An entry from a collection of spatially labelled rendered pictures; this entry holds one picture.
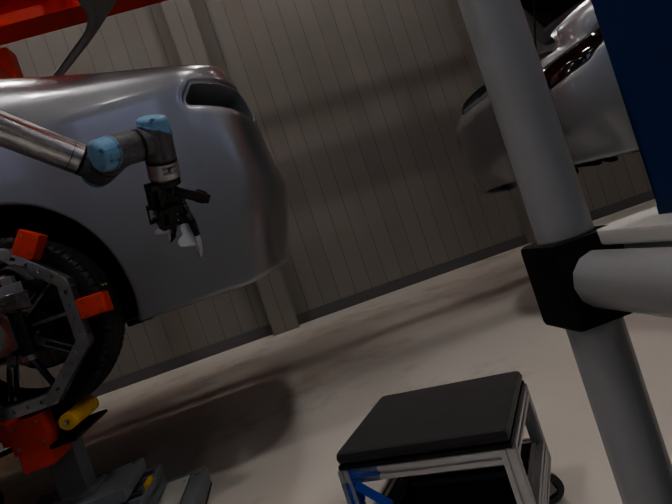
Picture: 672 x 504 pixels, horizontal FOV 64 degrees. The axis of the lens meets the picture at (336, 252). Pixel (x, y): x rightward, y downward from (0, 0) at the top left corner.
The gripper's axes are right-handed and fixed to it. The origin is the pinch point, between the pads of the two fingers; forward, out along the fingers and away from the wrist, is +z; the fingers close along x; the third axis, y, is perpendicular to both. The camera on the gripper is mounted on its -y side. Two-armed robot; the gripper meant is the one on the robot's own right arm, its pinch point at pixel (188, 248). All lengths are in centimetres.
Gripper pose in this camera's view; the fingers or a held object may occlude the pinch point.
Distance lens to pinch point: 149.3
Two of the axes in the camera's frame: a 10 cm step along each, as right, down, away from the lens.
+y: -7.0, 3.6, -6.2
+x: 7.1, 2.7, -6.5
